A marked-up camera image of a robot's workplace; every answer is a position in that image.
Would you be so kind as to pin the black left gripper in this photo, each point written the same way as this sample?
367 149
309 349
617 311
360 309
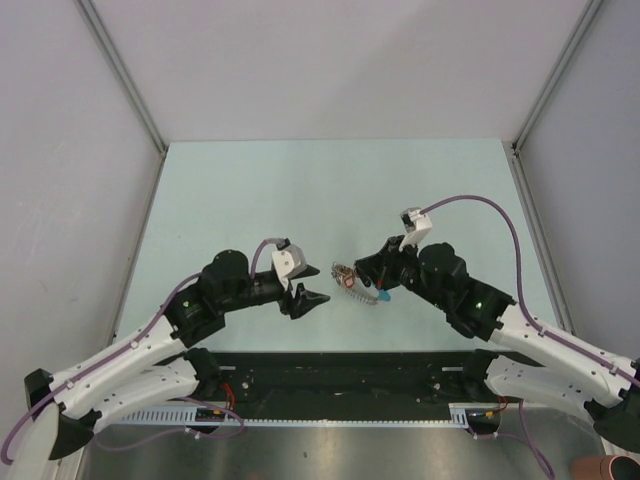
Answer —
304 301

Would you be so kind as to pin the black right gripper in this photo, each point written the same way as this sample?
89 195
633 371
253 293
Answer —
378 268

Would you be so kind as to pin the metal key organizer with rings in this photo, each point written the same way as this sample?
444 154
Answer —
358 292

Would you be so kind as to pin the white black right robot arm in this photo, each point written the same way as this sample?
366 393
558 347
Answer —
571 375

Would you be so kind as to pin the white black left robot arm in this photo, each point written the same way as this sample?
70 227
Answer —
162 360

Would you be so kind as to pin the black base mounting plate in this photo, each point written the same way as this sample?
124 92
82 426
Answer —
435 376

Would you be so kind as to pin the pink cylindrical object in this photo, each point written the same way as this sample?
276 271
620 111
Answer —
605 467

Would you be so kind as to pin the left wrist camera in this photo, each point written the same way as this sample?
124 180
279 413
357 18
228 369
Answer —
288 262

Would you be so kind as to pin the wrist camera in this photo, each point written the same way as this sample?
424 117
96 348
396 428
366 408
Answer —
417 226
288 262

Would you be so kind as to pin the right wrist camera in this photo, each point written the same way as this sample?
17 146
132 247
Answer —
417 226

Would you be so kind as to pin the grey slotted cable duct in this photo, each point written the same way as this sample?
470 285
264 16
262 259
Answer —
442 416

